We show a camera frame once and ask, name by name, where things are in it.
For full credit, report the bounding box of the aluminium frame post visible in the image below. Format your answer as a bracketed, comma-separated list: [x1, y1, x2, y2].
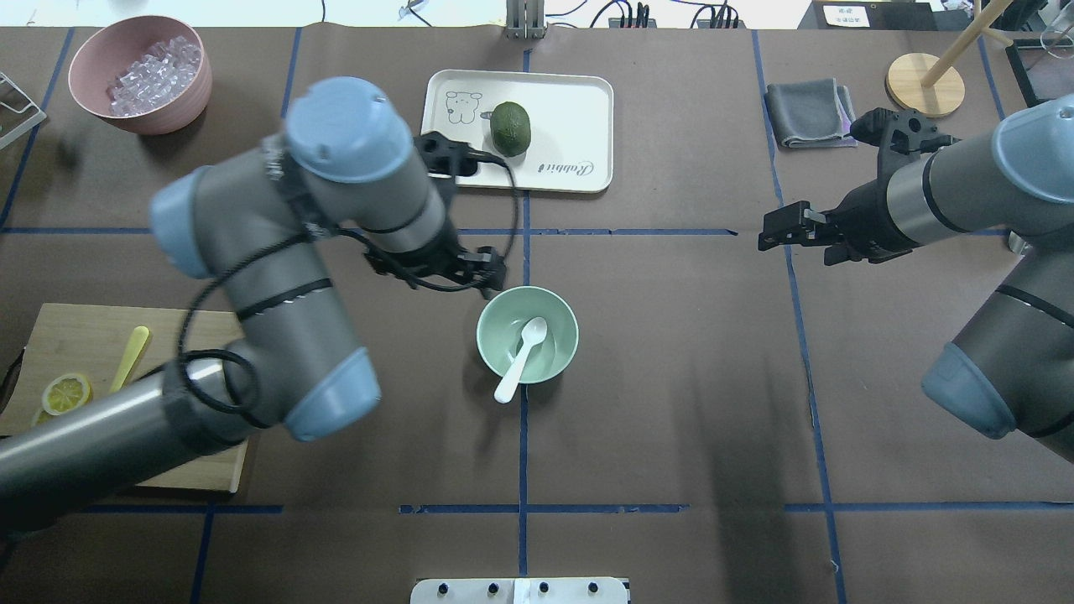
[505, 0, 548, 39]

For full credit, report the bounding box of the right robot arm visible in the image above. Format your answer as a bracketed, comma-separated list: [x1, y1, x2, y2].
[757, 95, 1073, 461]

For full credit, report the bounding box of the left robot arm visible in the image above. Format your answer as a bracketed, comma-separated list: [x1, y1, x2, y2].
[1, 76, 507, 545]

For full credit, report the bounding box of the green avocado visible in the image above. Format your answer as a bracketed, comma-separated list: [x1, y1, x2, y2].
[488, 101, 533, 158]

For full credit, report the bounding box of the light green bowl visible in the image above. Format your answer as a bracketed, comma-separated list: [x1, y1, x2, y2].
[476, 286, 580, 383]

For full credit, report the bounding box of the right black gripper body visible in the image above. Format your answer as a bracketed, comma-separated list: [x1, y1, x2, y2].
[827, 107, 962, 265]

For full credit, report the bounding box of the pink bowl of ice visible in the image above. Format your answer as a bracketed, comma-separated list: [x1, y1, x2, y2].
[66, 15, 212, 135]

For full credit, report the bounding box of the grey folded cloth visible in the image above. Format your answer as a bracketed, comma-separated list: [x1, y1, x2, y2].
[764, 80, 858, 149]

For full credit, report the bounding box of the black box with label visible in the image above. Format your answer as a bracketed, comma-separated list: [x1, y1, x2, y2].
[797, 1, 939, 31]

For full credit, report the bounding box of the white plastic spoon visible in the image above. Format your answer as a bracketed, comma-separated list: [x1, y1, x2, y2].
[493, 316, 548, 404]

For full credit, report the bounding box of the wooden mug tree stand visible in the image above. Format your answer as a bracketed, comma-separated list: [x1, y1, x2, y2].
[884, 1, 1014, 118]

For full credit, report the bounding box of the metal tray with glasses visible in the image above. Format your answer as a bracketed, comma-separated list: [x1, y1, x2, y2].
[1005, 39, 1073, 107]

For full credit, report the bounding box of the white rabbit tray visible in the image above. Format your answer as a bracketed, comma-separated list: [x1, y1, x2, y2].
[420, 70, 614, 195]

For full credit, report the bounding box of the yellow plastic knife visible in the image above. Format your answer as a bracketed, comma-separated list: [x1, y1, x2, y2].
[108, 325, 151, 394]

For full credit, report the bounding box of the bamboo cutting board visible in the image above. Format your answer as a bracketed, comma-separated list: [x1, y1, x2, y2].
[1, 303, 247, 493]

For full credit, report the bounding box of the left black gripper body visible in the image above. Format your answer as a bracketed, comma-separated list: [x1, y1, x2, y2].
[364, 131, 483, 290]

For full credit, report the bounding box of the metal scoop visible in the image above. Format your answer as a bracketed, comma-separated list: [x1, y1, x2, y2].
[1006, 231, 1031, 257]

